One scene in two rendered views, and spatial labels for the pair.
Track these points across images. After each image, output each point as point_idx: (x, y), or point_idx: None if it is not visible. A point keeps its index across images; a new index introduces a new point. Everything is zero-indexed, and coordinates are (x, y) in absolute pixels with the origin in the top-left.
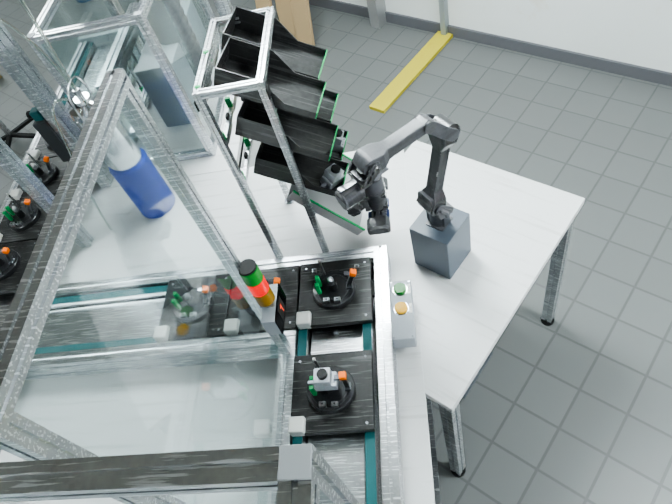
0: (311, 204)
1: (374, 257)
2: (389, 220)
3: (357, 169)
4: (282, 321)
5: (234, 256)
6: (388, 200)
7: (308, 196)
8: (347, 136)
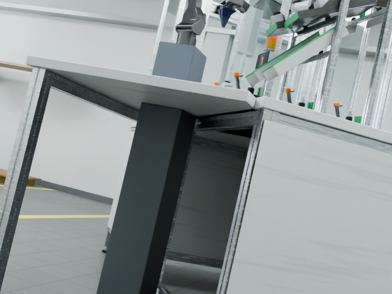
0: (289, 48)
1: None
2: (216, 7)
3: (284, 67)
4: (258, 64)
5: (282, 10)
6: (222, 6)
7: (291, 39)
8: (293, 14)
